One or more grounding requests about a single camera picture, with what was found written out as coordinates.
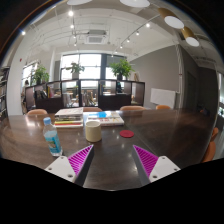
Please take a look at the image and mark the ceiling air conditioner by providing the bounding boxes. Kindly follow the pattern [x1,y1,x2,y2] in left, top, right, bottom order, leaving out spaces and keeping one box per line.
[85,30,107,44]

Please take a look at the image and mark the potted plant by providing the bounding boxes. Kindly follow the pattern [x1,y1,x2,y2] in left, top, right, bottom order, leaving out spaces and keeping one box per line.
[110,59,134,80]
[32,64,49,85]
[67,62,85,79]

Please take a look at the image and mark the orange chair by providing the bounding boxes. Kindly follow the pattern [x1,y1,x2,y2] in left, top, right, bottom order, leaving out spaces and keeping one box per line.
[83,107,103,112]
[156,105,171,110]
[27,109,48,115]
[120,106,146,111]
[203,127,218,162]

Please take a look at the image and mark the red round coaster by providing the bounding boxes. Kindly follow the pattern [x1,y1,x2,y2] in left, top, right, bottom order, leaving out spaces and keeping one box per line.
[120,130,134,138]

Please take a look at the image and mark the clear water bottle blue cap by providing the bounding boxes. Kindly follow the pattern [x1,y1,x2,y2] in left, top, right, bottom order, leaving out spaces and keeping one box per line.
[43,117,63,156]

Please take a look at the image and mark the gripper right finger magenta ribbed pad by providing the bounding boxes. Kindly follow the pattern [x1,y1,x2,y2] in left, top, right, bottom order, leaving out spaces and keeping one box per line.
[132,145,180,186]

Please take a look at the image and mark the round pendant lamp far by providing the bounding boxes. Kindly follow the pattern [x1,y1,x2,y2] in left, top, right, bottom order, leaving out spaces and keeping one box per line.
[181,27,199,47]

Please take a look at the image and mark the middle potted plant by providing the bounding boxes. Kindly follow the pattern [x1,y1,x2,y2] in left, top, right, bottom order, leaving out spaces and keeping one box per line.
[67,62,85,79]

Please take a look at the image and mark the orange chair middle right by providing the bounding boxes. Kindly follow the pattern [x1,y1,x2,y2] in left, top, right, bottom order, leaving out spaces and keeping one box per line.
[120,106,146,111]

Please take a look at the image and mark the stack of books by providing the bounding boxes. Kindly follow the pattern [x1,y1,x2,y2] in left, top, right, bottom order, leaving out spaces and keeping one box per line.
[54,107,83,127]

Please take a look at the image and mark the dark wooden shelf unit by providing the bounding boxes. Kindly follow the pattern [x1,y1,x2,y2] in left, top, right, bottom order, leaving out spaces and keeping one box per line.
[25,79,145,113]

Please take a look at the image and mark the round pendant lamp near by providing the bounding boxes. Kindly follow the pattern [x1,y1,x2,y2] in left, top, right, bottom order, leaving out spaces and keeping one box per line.
[158,8,184,29]

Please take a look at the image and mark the flat colourful book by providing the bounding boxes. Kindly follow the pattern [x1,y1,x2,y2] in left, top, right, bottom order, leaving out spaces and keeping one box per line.
[87,111,124,126]

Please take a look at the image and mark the bookshelf at left wall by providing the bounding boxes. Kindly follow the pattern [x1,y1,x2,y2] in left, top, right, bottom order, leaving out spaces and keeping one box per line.
[0,67,10,122]

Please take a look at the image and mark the white board against wall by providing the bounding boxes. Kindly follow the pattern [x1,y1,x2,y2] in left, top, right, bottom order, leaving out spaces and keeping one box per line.
[150,88,176,108]

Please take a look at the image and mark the orange chair right side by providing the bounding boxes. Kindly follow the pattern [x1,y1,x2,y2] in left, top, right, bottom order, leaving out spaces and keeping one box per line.
[203,127,218,162]

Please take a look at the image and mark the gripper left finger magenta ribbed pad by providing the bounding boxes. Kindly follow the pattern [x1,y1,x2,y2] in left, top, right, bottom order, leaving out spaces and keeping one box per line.
[46,145,94,186]

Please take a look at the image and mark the orange chair far left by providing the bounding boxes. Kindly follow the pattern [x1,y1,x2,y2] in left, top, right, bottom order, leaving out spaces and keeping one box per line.
[27,109,48,115]

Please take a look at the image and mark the orange chair middle left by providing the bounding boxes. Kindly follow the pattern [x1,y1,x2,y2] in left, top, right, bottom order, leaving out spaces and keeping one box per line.
[83,107,103,112]

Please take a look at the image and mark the orange chair far right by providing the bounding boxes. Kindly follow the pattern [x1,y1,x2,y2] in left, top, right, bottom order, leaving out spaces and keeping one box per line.
[156,105,171,110]

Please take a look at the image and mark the cream ceramic cup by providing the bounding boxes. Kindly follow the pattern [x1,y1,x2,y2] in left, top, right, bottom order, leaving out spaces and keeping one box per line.
[85,120,102,142]

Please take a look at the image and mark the round pendant lamp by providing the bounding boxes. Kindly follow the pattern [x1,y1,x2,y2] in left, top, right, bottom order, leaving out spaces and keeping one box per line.
[181,27,199,47]
[158,8,184,29]

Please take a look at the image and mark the right potted plant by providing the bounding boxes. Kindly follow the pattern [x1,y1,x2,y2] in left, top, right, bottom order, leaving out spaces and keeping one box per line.
[110,59,134,80]

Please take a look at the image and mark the left potted plant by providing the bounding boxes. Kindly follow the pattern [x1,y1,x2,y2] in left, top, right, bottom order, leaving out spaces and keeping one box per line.
[32,64,49,85]

